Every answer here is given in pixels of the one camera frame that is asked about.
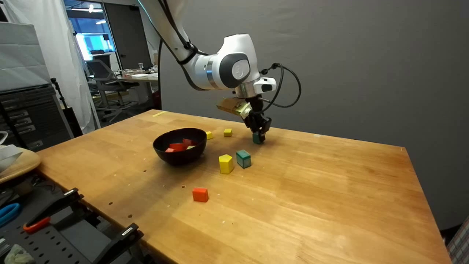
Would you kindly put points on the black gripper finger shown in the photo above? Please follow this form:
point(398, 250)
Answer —
point(254, 136)
point(263, 137)

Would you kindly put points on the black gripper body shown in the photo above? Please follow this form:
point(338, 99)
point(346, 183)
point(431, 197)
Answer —
point(257, 121)

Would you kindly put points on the yellow pentagon block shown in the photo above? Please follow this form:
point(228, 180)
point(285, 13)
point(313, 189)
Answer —
point(226, 164)

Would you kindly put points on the black bowl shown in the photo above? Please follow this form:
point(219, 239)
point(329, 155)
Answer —
point(185, 158)

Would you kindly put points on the red triangular prism block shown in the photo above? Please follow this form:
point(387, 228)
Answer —
point(176, 148)

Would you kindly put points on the teal cube block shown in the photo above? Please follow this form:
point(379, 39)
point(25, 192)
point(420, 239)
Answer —
point(244, 159)
point(257, 140)

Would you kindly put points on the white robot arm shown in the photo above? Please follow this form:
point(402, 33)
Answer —
point(232, 68)

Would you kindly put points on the small yellow block behind bowl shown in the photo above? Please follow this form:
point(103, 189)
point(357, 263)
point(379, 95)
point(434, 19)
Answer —
point(210, 134)

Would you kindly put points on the small yellow cube far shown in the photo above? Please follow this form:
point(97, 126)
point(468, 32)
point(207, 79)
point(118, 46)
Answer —
point(228, 133)

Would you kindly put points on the red cube block front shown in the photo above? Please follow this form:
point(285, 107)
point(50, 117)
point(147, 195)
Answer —
point(200, 195)

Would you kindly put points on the grey backdrop screen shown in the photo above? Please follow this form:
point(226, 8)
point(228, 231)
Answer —
point(383, 71)

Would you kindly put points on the black clamp bar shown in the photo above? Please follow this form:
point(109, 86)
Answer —
point(121, 244)

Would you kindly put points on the black equipment rack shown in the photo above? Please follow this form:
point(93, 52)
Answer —
point(33, 118)

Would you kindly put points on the round wooden side table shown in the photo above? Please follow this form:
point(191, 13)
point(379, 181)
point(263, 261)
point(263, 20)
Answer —
point(27, 162)

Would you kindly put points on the black pegboard cart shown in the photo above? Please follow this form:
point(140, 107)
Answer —
point(77, 233)

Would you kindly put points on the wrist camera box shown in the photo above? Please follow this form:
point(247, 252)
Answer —
point(235, 107)

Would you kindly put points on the orange handled clamp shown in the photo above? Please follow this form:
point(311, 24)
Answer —
point(36, 227)

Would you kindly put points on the blue scissors handle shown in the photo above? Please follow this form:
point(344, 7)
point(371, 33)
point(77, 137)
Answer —
point(8, 214)

